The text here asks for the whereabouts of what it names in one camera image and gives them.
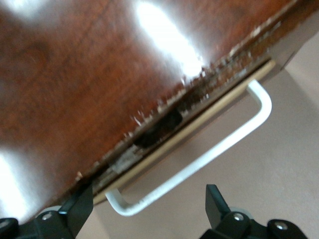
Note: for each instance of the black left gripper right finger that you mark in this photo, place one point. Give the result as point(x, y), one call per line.
point(219, 214)

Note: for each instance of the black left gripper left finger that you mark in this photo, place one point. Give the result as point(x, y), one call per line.
point(72, 214)

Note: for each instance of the dark red-brown wooden cabinet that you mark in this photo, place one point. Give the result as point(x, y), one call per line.
point(74, 87)

